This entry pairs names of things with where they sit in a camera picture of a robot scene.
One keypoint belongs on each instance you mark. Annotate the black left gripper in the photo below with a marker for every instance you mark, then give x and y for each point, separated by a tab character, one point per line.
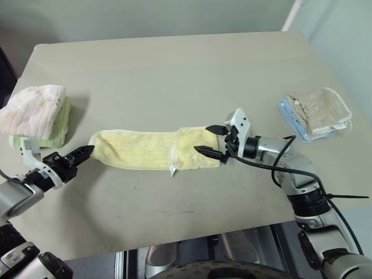
58	166

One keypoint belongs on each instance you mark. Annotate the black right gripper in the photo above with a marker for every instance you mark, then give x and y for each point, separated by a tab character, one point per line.
234	139

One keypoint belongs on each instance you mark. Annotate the yellow fluffy towel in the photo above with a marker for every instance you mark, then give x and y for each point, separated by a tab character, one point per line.
139	148

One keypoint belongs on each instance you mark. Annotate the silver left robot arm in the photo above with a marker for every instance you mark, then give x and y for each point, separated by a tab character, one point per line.
14	199

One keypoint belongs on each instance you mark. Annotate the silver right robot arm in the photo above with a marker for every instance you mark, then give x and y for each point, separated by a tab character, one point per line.
299	168

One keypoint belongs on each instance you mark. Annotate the green folded towel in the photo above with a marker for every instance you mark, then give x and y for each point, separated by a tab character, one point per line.
62	129

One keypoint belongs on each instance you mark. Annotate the pink folded towel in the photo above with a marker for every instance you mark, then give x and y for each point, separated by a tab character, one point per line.
32	113

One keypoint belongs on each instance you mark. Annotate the blue folded towel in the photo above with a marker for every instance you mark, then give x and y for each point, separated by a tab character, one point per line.
286	112

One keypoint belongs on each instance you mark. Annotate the beige folded towel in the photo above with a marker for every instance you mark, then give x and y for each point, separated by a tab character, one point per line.
322	110

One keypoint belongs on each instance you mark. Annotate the dark panel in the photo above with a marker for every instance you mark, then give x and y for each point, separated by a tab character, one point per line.
5	81

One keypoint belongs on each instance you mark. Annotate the silver rounded shell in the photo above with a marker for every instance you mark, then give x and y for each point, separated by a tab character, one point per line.
162	253

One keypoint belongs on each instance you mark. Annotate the dark rounded disc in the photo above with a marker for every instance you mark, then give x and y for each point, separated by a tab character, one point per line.
223	270

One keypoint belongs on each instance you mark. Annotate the white vertical pipe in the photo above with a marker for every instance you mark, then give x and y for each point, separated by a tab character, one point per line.
292	14

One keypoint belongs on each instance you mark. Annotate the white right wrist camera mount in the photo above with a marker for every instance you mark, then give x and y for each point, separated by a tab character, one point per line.
241	120

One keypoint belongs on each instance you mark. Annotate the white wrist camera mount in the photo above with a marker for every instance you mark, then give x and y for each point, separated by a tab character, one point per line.
241	120
30	160

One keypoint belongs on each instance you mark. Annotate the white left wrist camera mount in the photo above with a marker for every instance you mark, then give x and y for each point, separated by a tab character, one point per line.
30	160

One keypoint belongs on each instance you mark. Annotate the aluminium table frame post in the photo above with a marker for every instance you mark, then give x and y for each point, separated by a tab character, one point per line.
121	266

